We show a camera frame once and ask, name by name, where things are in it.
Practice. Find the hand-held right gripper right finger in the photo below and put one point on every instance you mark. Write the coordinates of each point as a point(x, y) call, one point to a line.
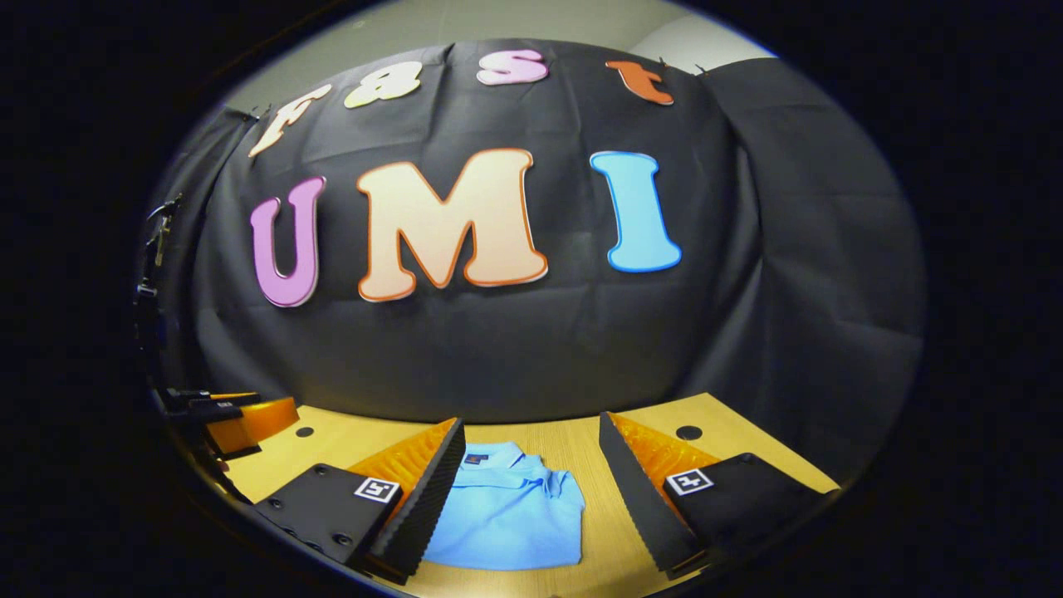
point(639, 498)

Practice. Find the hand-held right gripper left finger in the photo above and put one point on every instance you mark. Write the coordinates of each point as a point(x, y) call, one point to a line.
point(428, 507)

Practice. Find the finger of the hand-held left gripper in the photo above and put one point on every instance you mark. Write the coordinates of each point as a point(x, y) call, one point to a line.
point(257, 423)
point(199, 396)

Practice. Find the light blue T-shirt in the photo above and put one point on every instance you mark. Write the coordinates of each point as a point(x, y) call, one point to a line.
point(507, 523)

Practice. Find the black backdrop cloth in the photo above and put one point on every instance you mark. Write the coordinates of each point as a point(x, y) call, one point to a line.
point(531, 332)

